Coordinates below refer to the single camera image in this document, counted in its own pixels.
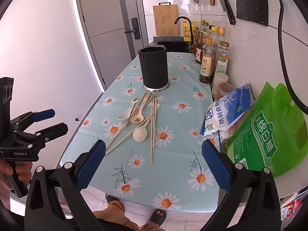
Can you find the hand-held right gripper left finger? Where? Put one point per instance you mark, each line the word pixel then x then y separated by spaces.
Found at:
pixel 92 166

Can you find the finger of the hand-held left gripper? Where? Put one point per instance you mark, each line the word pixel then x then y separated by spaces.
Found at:
pixel 56 128
pixel 44 114

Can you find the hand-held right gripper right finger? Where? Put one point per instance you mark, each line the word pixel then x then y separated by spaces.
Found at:
pixel 216 167

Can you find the plain cream spoon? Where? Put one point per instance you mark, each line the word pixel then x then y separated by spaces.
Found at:
pixel 140 134

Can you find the white spoon with green print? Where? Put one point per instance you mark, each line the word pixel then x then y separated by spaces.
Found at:
pixel 124 116

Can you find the cream spoon with animal print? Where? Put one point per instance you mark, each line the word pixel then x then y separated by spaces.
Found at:
pixel 137 119

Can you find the bunch of wooden chopsticks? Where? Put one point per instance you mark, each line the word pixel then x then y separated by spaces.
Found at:
pixel 151 137

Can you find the black cylindrical utensil holder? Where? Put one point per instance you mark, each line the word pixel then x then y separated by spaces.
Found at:
pixel 154 69

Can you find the person's left hand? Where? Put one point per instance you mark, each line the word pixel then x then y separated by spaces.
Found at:
pixel 4 170

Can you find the person's left slippered foot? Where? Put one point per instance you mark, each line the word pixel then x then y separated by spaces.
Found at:
pixel 112 198

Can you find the person's slippered foot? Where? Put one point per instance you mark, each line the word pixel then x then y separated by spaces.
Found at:
pixel 158 217
pixel 112 198

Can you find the person's brown fuzzy trousers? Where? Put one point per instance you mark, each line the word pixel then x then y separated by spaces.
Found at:
pixel 118 215

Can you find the green sugar bag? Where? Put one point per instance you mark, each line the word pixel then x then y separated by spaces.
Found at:
pixel 264 137

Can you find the blue white salt bag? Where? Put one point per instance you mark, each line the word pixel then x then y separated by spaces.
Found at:
pixel 228 110

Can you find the daisy printed blue tablecloth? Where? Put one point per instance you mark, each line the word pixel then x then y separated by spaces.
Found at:
pixel 168 115

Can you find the person's right slippered foot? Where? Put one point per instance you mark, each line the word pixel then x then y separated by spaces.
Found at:
pixel 158 217

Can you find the clear jar brown spice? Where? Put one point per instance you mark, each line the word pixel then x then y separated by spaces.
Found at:
pixel 225 89

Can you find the white spice jar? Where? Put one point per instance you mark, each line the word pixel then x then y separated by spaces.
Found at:
pixel 220 79

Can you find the orange cap bottle tan label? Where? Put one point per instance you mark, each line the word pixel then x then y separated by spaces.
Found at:
pixel 207 65

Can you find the green label bottle gold cap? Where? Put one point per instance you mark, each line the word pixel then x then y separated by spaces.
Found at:
pixel 222 62

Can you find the dark sauce bottle red label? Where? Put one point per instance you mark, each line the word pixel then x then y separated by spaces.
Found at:
pixel 198 54

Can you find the grey door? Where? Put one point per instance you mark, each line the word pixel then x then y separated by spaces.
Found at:
pixel 105 16

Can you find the black kitchen sink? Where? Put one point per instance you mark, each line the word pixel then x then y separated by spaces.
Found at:
pixel 172 44

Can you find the tall clear bottle gold cap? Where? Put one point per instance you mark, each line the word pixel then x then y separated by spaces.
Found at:
pixel 221 32

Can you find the clear bottle brown cap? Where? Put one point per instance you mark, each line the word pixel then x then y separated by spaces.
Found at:
pixel 204 32

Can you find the clear bottle yellow cap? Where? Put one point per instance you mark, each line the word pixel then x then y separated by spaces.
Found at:
pixel 214 30

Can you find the yellow cooking oil jug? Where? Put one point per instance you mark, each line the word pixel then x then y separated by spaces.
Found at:
pixel 187 32

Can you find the sauce bottle black cap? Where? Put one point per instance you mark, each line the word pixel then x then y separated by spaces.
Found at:
pixel 211 27

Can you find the dark curved faucet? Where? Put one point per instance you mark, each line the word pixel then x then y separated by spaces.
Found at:
pixel 184 18

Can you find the wooden cutting board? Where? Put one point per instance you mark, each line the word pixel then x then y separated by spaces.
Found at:
pixel 166 20

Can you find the black wall outlet panel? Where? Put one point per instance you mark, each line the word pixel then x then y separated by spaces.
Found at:
pixel 252 8

